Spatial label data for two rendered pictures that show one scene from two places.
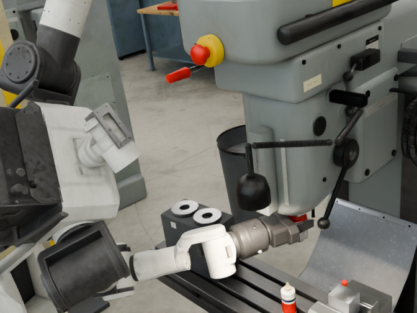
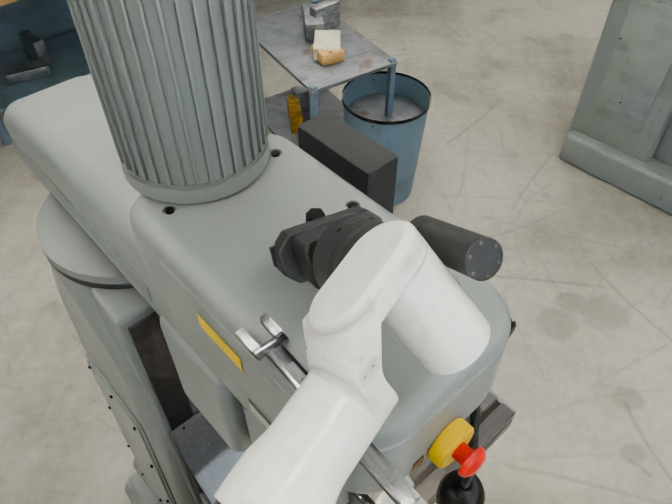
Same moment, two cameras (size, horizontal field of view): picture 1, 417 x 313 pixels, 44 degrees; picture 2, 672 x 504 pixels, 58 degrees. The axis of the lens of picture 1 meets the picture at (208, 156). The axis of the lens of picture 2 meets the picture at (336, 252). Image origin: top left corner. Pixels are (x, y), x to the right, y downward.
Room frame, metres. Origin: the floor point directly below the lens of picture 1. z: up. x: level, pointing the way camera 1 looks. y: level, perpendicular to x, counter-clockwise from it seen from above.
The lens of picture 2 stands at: (1.12, 0.27, 2.42)
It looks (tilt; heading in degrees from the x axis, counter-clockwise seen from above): 47 degrees down; 268
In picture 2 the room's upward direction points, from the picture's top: straight up
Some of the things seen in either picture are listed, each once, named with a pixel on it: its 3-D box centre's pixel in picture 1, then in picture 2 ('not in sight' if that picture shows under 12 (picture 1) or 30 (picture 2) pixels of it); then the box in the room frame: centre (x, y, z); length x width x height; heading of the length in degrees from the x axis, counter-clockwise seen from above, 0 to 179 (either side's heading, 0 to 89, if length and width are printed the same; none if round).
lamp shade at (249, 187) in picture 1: (252, 188); (461, 492); (0.92, -0.08, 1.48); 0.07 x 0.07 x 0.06
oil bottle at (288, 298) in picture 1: (288, 297); not in sight; (1.14, -0.17, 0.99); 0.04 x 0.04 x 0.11
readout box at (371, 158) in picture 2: not in sight; (347, 181); (1.07, -0.65, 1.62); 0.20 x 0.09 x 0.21; 130
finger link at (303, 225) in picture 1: (303, 226); not in sight; (1.10, -0.22, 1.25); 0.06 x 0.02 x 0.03; 110
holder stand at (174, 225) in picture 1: (200, 236); not in sight; (1.44, 0.06, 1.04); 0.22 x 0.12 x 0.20; 45
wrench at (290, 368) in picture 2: not in sight; (323, 404); (1.13, -0.01, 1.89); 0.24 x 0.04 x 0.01; 128
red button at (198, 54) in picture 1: (200, 54); (467, 457); (0.97, -0.01, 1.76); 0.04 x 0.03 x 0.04; 40
